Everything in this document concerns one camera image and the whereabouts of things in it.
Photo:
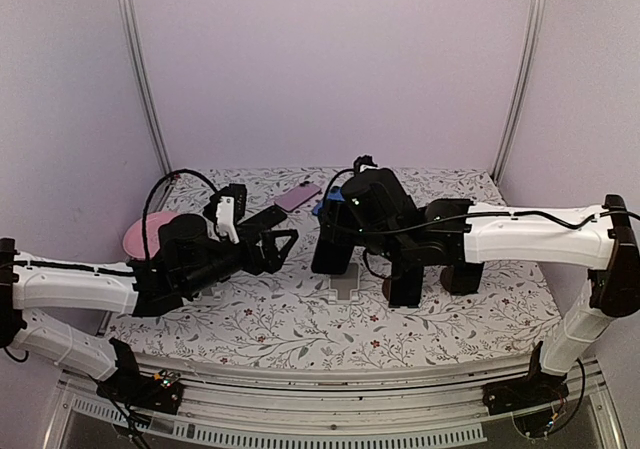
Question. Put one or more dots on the floral table mat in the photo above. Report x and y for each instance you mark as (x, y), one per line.
(288, 321)

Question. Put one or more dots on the pink round dish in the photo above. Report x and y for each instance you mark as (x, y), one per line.
(133, 240)

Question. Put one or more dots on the dark round base stand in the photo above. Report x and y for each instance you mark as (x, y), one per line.
(386, 288)

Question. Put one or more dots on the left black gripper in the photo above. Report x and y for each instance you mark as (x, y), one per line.
(270, 260)

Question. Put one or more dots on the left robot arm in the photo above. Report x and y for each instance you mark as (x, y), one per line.
(187, 262)

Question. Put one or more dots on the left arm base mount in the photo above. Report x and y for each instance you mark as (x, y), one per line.
(161, 392)

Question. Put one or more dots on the teal phone dark screen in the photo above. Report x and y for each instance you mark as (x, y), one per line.
(405, 286)

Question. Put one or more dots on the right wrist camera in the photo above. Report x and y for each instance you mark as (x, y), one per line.
(362, 163)

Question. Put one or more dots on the wooden round base stand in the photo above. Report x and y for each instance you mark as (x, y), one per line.
(446, 277)

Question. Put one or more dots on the right aluminium frame post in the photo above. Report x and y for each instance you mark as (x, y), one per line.
(532, 33)

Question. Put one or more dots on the left aluminium frame post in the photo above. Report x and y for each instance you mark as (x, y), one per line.
(134, 44)

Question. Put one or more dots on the aluminium frame post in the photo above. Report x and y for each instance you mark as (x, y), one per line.
(532, 33)
(134, 44)

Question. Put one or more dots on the pink phone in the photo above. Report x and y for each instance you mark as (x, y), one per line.
(297, 196)

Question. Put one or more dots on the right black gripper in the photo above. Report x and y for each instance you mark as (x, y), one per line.
(336, 217)

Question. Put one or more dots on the black phone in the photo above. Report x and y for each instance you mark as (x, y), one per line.
(466, 279)

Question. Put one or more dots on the black folding phone stand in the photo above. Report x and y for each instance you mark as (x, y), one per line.
(209, 211)

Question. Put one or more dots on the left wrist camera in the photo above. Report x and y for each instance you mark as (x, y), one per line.
(229, 205)

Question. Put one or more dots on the blue phone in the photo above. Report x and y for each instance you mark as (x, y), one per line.
(330, 258)
(334, 195)

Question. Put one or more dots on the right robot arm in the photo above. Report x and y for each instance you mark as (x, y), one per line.
(460, 235)

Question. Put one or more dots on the white silver stand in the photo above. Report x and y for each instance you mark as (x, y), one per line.
(210, 296)
(344, 288)

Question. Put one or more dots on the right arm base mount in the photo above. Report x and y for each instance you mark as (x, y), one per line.
(533, 389)

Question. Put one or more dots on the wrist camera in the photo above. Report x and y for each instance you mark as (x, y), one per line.
(362, 163)
(229, 205)

